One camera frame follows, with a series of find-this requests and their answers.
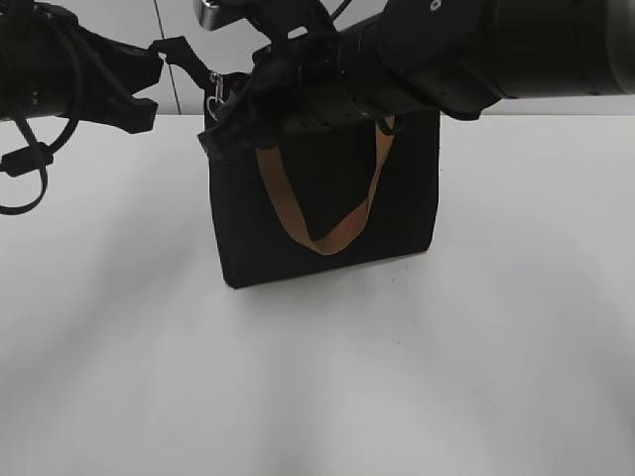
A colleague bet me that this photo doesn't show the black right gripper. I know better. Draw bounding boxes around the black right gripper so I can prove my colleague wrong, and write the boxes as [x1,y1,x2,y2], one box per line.
[197,27,392,149]

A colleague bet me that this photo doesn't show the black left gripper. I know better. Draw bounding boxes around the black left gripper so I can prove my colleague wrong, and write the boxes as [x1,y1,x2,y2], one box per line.
[29,4,208,134]

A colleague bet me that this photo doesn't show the silver zipper pull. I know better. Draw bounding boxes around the silver zipper pull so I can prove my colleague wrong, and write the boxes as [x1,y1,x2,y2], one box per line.
[205,70,224,121]

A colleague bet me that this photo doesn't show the black tote bag tan handles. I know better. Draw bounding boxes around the black tote bag tan handles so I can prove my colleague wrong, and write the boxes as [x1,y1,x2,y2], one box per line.
[196,47,441,289]

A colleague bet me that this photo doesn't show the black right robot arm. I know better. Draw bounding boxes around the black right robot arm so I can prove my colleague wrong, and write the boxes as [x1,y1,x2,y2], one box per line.
[195,1,634,148]

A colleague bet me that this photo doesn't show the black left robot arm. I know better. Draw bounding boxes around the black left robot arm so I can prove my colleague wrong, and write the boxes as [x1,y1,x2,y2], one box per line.
[1,1,210,134]

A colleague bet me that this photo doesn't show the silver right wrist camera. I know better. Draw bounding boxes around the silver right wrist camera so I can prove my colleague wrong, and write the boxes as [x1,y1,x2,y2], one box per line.
[192,0,259,32]

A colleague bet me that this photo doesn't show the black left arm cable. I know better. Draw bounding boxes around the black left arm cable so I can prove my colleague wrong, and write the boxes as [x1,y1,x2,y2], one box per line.
[0,9,80,216]

